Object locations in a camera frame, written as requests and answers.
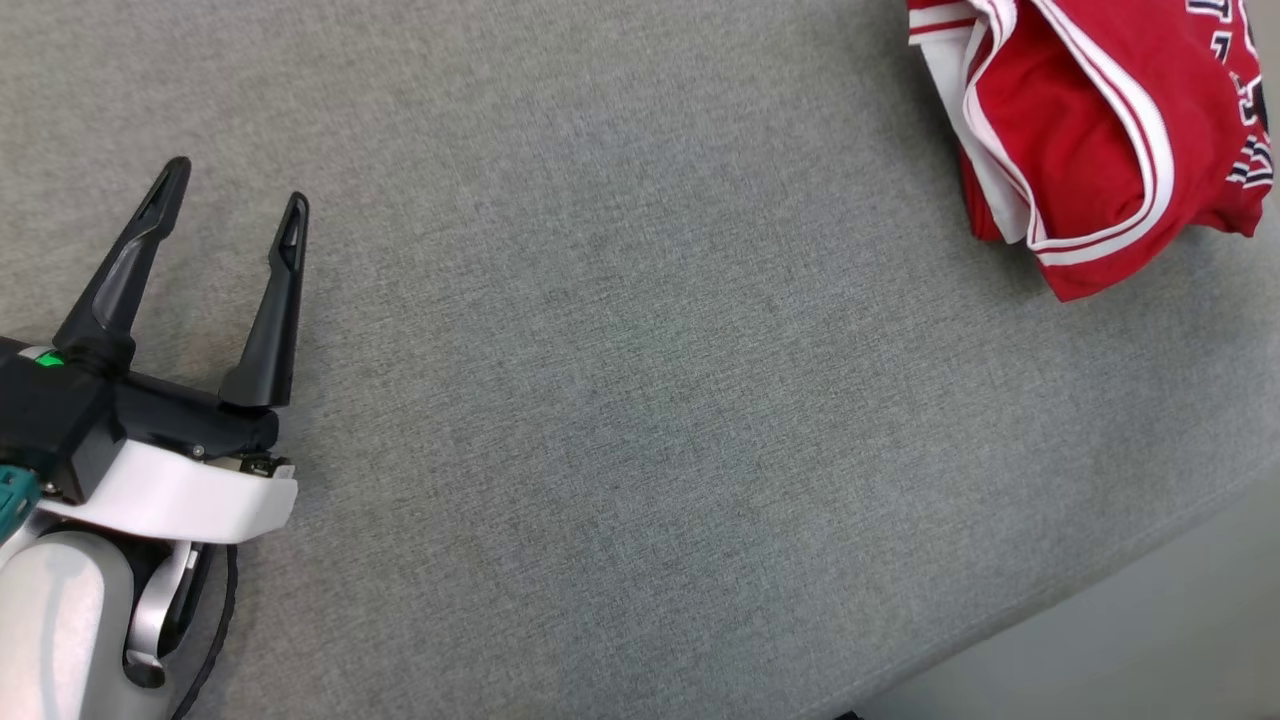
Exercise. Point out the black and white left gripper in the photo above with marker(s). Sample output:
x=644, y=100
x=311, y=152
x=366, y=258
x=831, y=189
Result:
x=190, y=495

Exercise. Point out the red and white jersey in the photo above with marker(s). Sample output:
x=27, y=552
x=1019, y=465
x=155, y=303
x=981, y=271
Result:
x=1090, y=130

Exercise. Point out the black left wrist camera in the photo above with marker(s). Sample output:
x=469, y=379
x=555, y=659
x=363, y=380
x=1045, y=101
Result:
x=50, y=430

